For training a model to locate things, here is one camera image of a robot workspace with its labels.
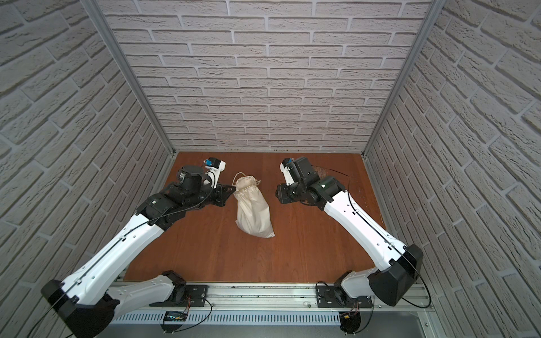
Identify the cream cloth drawstring bag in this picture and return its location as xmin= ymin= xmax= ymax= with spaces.
xmin=232 ymin=172 xmax=276 ymax=239

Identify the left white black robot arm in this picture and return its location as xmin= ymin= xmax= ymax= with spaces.
xmin=42 ymin=158 xmax=235 ymax=337

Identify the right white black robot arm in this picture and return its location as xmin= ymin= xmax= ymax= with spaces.
xmin=276 ymin=157 xmax=424 ymax=306

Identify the left small controller board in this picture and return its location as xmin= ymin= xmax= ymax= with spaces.
xmin=161 ymin=311 xmax=187 ymax=332

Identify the small controller board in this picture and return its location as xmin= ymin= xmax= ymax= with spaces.
xmin=339 ymin=312 xmax=362 ymax=335
xmin=161 ymin=311 xmax=187 ymax=332

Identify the right small controller board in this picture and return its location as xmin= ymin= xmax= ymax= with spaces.
xmin=339 ymin=312 xmax=362 ymax=335

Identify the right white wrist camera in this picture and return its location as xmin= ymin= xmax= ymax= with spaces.
xmin=280 ymin=158 xmax=295 ymax=186

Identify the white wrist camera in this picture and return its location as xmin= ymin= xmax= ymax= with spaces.
xmin=204 ymin=157 xmax=226 ymax=185
xmin=280 ymin=158 xmax=295 ymax=186

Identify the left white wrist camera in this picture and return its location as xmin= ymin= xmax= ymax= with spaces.
xmin=204 ymin=157 xmax=226 ymax=185

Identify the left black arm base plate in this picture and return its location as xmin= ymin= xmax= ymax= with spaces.
xmin=149 ymin=284 xmax=209 ymax=308

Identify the aluminium mounting rail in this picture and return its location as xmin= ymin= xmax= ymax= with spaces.
xmin=113 ymin=283 xmax=434 ymax=326

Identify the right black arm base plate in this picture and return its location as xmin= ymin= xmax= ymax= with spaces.
xmin=315 ymin=284 xmax=373 ymax=310

